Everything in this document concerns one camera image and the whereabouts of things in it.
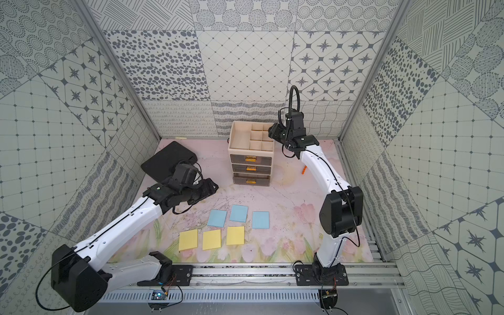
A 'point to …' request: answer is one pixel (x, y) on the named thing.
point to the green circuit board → (158, 294)
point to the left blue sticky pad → (216, 218)
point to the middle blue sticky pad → (239, 213)
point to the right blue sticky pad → (260, 220)
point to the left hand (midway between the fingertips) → (218, 190)
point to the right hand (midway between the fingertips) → (273, 133)
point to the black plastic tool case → (163, 164)
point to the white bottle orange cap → (303, 171)
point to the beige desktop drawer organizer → (251, 147)
